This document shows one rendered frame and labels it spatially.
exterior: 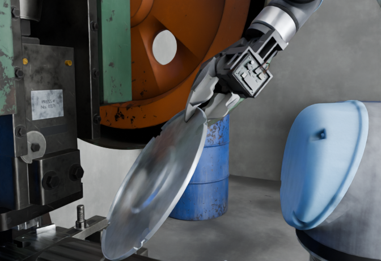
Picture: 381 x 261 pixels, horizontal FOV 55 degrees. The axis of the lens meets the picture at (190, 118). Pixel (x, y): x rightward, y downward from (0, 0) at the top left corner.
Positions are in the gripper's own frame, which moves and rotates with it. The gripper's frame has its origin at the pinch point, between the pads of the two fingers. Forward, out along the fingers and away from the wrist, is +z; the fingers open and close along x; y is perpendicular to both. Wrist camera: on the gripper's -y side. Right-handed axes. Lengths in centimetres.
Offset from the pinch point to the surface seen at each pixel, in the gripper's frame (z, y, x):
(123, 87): 1.2, -19.4, -8.3
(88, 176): 34, -199, 55
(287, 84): -155, -237, 158
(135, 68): -8.3, -40.3, -4.9
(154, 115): -1.2, -31.7, 5.4
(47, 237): 34.9, -21.0, 2.0
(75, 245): 31.3, -13.7, 5.0
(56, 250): 33.8, -13.1, 2.4
